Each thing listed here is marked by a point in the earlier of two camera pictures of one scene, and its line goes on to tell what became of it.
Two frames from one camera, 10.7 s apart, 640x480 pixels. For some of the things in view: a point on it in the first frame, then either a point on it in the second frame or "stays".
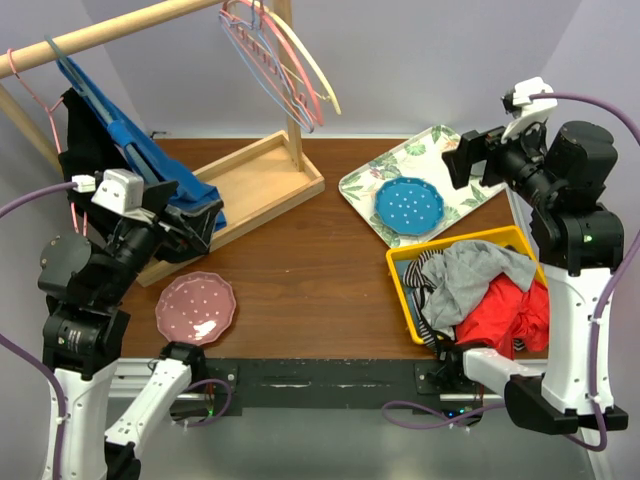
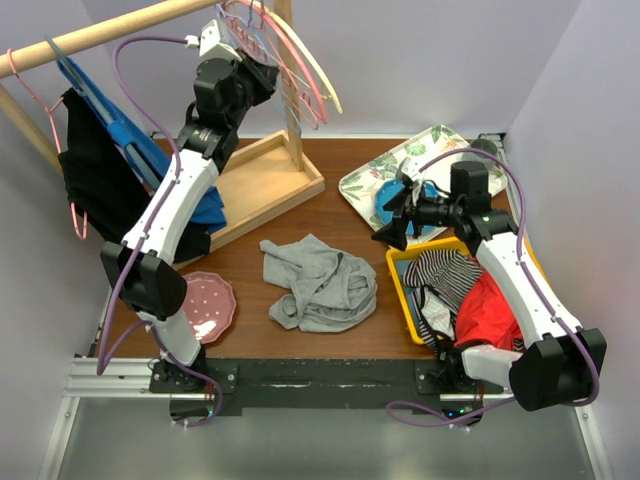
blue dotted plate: (408, 206) stays
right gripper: (472, 146) -> (394, 235)
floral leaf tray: (418, 158) stays
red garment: (506, 312) stays
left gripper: (199, 223) -> (263, 75)
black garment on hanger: (91, 149) stays
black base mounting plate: (436, 387) stays
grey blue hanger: (89, 91) stays
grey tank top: (456, 275) -> (329, 290)
